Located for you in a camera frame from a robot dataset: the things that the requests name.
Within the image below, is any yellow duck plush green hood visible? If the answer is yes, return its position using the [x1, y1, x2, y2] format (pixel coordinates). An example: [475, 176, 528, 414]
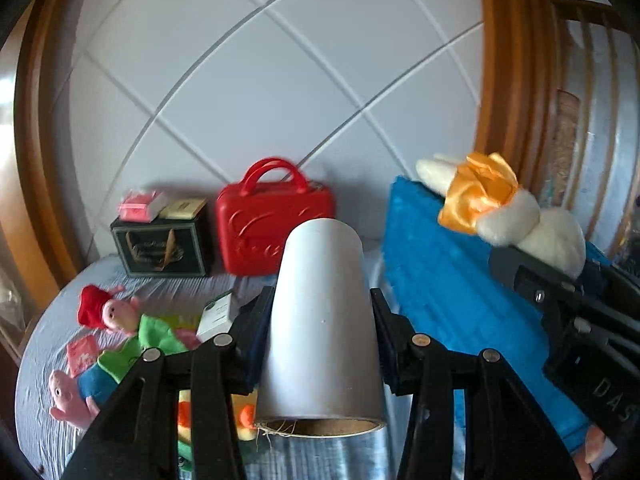
[177, 390, 258, 471]

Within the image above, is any green plush frog cape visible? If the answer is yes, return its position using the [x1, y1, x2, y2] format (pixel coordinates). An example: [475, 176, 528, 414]
[98, 314, 188, 384]

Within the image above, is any light blue striped bedsheet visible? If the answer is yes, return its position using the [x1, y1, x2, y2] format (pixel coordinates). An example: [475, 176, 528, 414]
[15, 256, 411, 479]

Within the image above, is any pink small box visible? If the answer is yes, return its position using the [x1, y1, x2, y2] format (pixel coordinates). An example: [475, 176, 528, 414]
[118, 191, 168, 223]

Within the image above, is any dark green gift box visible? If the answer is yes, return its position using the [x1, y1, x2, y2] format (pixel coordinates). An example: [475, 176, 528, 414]
[111, 206, 215, 278]

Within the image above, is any red patterned packet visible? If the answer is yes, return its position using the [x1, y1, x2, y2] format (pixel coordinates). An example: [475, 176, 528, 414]
[66, 334, 100, 378]

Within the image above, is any wooden headboard frame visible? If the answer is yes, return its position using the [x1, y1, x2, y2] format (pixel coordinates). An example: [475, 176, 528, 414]
[472, 0, 566, 187]

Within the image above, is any white rabbit plush yellow bow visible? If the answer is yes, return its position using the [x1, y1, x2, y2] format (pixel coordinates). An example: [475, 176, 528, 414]
[416, 152, 586, 280]

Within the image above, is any pink pig plush red dress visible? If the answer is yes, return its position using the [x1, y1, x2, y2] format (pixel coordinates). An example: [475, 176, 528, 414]
[77, 285, 141, 335]

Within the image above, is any white small carton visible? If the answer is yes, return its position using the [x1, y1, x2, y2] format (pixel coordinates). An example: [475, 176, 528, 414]
[196, 289, 240, 342]

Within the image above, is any white paper roll tube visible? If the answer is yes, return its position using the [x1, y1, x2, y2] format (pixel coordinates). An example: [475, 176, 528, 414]
[255, 219, 386, 438]

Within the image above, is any pink pig plush blue shirt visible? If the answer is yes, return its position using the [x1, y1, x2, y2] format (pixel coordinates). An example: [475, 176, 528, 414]
[48, 364, 117, 431]

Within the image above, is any red toy suitcase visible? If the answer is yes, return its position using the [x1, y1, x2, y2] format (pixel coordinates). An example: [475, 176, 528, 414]
[215, 157, 335, 276]

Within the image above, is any beige small box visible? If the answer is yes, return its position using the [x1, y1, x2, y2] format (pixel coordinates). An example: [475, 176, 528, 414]
[160, 198, 207, 221]

